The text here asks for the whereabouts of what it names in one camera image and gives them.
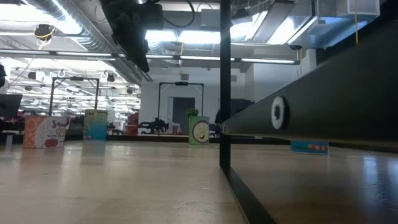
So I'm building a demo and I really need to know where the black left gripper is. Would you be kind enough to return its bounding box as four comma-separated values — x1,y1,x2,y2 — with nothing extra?
99,0,164,73

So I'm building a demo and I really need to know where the blue yellow cherries can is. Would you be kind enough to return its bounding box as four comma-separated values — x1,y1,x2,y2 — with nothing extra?
290,139,330,156
83,108,108,141

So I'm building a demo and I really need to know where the orange white squash can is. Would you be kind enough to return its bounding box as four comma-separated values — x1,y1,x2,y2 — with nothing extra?
22,115,68,149

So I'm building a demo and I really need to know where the ceiling light bar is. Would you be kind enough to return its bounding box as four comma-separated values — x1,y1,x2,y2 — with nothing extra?
0,49,301,65

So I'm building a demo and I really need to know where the green labelled can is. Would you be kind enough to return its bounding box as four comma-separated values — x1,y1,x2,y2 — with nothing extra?
188,116,210,146

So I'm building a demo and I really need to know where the black monitor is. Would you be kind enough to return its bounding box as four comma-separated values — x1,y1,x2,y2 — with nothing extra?
0,94,23,118

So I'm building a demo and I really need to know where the silver spiral duct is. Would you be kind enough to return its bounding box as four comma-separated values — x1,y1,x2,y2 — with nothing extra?
24,0,154,83

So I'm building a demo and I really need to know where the black station frame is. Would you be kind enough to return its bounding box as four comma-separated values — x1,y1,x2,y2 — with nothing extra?
157,82,205,126
49,77,100,116

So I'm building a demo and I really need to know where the black aluminium table frame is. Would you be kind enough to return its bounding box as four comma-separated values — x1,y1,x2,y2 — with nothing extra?
0,133,292,146

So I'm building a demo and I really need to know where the black ceiling cable reel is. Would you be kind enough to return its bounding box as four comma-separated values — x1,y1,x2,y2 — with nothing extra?
33,23,56,42

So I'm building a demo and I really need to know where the rectangular metal duct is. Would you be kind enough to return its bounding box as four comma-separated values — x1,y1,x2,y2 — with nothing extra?
233,0,381,50

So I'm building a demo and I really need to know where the wooden shelf with black frame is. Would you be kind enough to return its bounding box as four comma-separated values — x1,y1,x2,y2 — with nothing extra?
219,0,398,224

